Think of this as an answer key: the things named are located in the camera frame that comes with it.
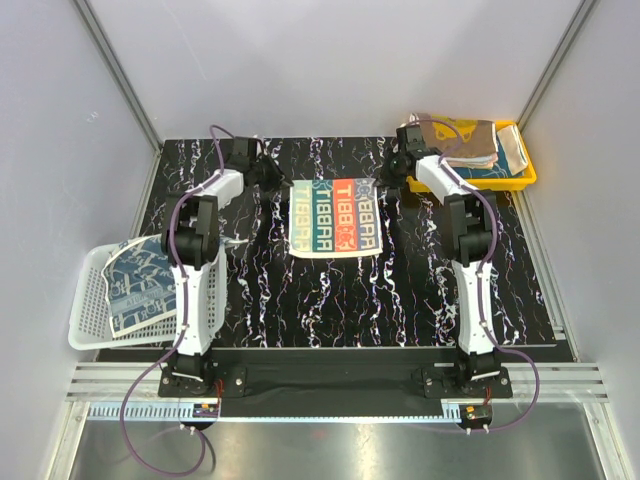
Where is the yellow plastic tray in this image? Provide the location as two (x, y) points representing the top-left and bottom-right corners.
(409, 114), (537, 191)

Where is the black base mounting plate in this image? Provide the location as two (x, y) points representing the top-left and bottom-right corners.
(159, 347), (513, 400)

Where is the blue white patterned towel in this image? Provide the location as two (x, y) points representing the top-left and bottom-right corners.
(99, 235), (249, 340)

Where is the aluminium frame rail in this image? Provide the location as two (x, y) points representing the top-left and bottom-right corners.
(65, 363), (609, 403)

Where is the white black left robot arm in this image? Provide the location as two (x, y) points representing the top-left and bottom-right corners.
(161, 137), (293, 358)

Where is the yellow brown bear towel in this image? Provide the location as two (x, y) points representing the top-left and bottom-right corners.
(409, 113), (498, 155)

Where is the orange connector box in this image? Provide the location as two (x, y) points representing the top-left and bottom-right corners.
(461, 404), (493, 427)
(192, 403), (220, 419)

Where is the pink white rabbit towel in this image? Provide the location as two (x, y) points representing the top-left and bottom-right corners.
(446, 153), (498, 170)

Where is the white plastic laundry basket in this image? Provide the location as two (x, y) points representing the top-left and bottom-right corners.
(68, 244), (227, 351)

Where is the left orange connector box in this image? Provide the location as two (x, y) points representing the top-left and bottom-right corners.
(192, 403), (220, 419)

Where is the striped rabbit text towel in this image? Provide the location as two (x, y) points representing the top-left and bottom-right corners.
(288, 178), (383, 259)

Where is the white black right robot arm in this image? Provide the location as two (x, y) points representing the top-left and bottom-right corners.
(376, 121), (498, 358)

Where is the right orange connector box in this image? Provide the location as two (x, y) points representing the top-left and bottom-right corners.
(461, 404), (493, 427)

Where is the light blue white towel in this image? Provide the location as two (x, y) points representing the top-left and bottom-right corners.
(444, 151), (498, 169)

